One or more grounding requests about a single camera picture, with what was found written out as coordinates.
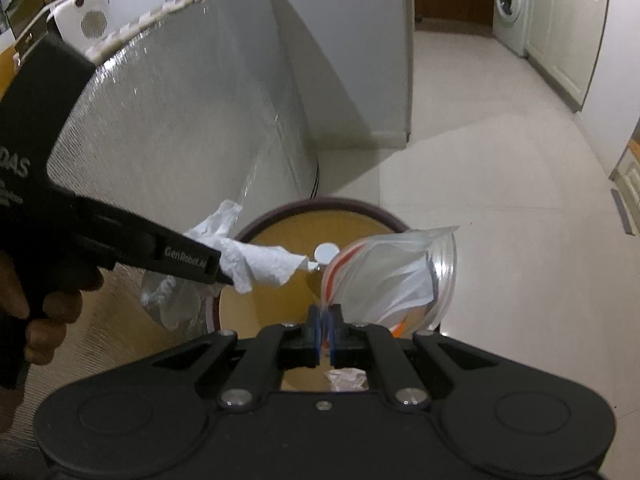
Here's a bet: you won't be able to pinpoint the clear zip plastic bag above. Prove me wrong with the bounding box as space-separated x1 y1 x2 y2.
320 226 458 338

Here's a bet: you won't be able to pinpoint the white tissue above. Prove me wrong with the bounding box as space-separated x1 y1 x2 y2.
184 200 319 295

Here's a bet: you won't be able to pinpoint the tan round trash bin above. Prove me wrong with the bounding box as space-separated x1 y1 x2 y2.
208 198 408 401

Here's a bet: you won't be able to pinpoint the person's left hand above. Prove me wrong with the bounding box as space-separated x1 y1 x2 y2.
0 259 84 434

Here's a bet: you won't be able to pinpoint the crumpled paper in bin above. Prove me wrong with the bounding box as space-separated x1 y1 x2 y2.
324 367 368 392

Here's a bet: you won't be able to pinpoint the plastic bottle white cap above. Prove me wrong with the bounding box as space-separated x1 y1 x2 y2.
314 242 340 266

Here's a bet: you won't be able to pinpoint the clear plastic wrap piece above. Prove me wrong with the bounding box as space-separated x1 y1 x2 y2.
140 271 221 338

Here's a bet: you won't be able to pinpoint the silver foil table skirt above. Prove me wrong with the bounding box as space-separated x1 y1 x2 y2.
1 0 318 474

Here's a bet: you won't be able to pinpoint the white space heater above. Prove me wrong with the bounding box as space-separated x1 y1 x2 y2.
48 0 112 52

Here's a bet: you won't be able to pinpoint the white kitchen cabinets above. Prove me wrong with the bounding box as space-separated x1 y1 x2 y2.
525 0 608 107

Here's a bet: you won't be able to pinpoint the white washing machine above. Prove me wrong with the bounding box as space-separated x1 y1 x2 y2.
492 0 529 58

